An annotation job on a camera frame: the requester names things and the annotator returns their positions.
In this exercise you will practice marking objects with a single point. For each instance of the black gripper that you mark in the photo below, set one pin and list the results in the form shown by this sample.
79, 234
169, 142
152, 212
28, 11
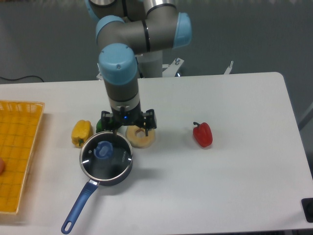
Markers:
112, 121

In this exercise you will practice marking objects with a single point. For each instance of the glass pot lid blue knob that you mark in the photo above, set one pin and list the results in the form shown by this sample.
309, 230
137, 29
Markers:
106, 158

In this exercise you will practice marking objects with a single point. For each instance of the dark blue saucepan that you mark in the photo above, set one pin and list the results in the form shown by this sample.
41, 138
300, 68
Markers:
89, 188

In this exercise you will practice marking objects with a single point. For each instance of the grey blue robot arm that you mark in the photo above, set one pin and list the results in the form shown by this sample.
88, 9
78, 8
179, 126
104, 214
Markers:
125, 29

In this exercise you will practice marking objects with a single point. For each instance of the beige donut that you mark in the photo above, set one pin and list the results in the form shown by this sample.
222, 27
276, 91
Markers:
137, 136

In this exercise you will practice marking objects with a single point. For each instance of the green bell pepper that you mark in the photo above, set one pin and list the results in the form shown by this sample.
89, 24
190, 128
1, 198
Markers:
99, 127

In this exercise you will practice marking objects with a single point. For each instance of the yellow bell pepper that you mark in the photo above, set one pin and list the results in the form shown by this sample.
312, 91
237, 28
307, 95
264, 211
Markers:
81, 132

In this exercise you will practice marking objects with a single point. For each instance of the red bell pepper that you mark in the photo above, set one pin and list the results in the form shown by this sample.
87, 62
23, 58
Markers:
203, 134

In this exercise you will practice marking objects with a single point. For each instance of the yellow plastic basket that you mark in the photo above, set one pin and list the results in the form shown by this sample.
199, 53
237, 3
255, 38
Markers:
19, 124

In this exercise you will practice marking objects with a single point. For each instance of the orange object in basket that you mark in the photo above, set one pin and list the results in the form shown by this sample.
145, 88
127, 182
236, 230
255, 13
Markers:
2, 165

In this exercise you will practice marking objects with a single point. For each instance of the black device at table edge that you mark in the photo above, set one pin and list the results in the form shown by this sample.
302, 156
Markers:
307, 204

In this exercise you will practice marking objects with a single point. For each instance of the white table frame bracket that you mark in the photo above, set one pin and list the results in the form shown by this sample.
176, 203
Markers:
229, 68

